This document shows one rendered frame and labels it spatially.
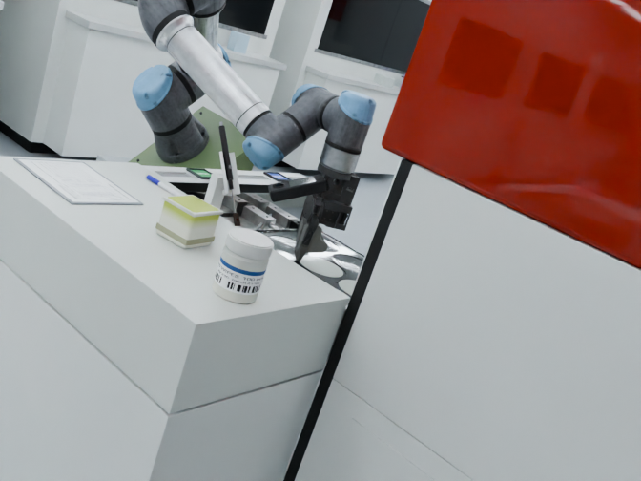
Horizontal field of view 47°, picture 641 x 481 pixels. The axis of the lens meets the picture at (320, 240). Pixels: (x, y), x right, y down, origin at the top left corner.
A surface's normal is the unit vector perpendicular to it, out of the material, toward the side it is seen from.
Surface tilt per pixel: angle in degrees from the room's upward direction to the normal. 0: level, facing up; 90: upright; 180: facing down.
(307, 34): 90
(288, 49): 90
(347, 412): 90
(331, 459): 90
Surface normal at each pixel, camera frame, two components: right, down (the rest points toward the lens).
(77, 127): 0.72, 0.43
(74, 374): -0.62, 0.04
